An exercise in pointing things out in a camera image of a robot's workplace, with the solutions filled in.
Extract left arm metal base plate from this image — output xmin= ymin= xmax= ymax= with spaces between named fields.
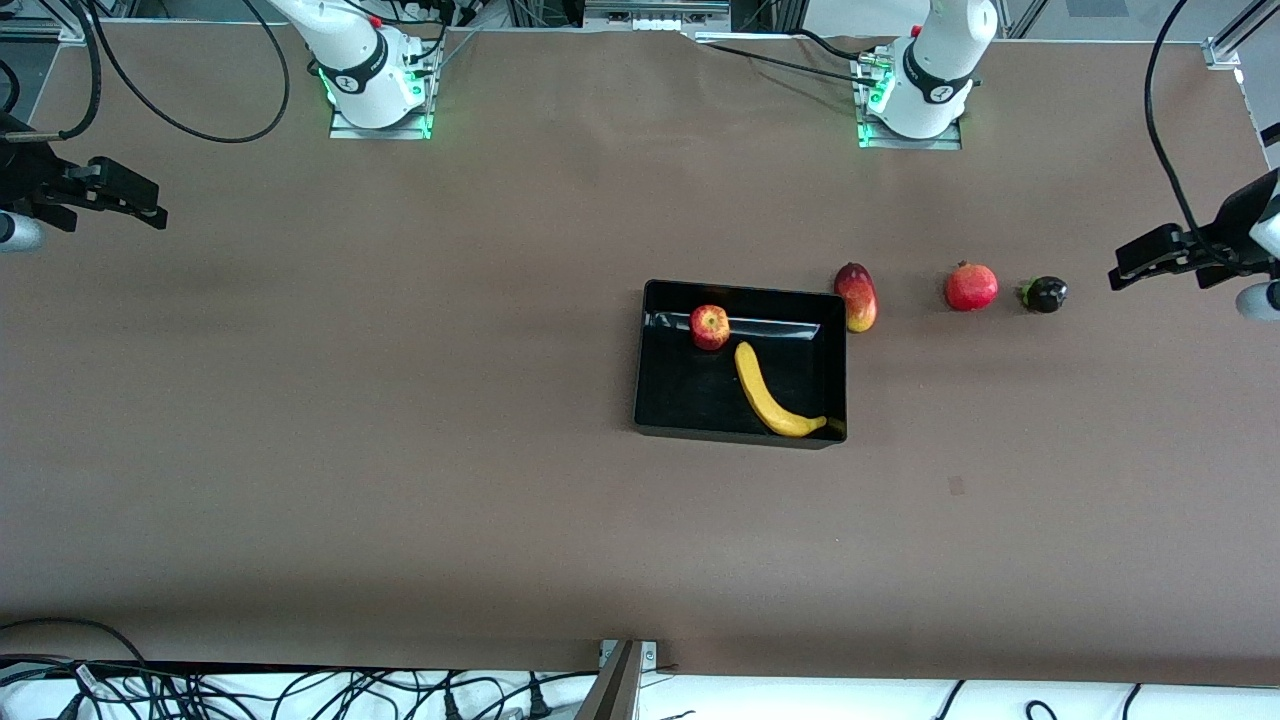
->
xmin=856 ymin=55 xmax=963 ymax=151

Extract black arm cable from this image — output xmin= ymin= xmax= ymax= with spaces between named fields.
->
xmin=0 ymin=0 xmax=291 ymax=144
xmin=1145 ymin=0 xmax=1241 ymax=271

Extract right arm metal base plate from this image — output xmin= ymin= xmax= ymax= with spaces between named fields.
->
xmin=328 ymin=60 xmax=436 ymax=141

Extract yellow banana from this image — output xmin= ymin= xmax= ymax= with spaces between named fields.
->
xmin=734 ymin=341 xmax=829 ymax=438

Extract black plastic box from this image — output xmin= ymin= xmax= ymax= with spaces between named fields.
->
xmin=633 ymin=279 xmax=849 ymax=450

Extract silver aluminium rail block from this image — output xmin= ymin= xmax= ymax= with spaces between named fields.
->
xmin=585 ymin=0 xmax=731 ymax=33

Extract short black base cable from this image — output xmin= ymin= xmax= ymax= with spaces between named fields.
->
xmin=790 ymin=28 xmax=891 ymax=61

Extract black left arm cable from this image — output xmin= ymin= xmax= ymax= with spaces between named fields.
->
xmin=1145 ymin=0 xmax=1241 ymax=271

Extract black looped floor cable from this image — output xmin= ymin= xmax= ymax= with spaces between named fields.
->
xmin=0 ymin=617 xmax=151 ymax=669

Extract dark purple eggplant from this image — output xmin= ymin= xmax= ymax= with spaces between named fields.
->
xmin=1016 ymin=276 xmax=1069 ymax=315

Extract brown table cover sheet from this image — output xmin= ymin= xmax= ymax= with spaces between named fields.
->
xmin=0 ymin=22 xmax=1263 ymax=686

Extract red yellow mango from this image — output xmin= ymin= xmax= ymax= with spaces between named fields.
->
xmin=834 ymin=262 xmax=879 ymax=334

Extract red pomegranate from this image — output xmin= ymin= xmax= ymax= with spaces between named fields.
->
xmin=944 ymin=260 xmax=999 ymax=313

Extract red yellow apple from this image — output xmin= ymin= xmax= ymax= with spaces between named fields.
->
xmin=689 ymin=304 xmax=732 ymax=352

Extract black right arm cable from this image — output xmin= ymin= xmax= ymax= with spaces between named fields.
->
xmin=0 ymin=0 xmax=291 ymax=144

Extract aluminium corner profile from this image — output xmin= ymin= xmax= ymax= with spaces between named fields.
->
xmin=0 ymin=0 xmax=96 ymax=46
xmin=1203 ymin=0 xmax=1280 ymax=71

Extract dark camera mount pole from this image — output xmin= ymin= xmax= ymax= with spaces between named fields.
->
xmin=575 ymin=640 xmax=646 ymax=720

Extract long black base cable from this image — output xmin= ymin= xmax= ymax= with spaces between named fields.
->
xmin=695 ymin=40 xmax=865 ymax=81

